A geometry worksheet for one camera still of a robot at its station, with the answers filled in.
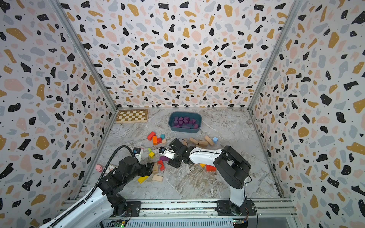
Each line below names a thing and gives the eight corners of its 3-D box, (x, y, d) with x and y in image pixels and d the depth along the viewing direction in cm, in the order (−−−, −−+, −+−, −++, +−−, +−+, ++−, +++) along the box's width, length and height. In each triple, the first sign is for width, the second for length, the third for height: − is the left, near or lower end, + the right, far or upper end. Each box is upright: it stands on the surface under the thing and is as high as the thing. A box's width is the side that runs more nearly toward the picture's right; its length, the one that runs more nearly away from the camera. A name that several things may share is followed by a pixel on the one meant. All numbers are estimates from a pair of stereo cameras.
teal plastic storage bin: (168, 133, 108) (167, 129, 105) (170, 114, 121) (170, 110, 117) (201, 133, 108) (202, 129, 105) (200, 114, 121) (201, 111, 117)
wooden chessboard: (115, 123, 113) (114, 120, 111) (121, 111, 122) (119, 108, 119) (146, 124, 114) (145, 121, 111) (149, 111, 122) (148, 109, 119)
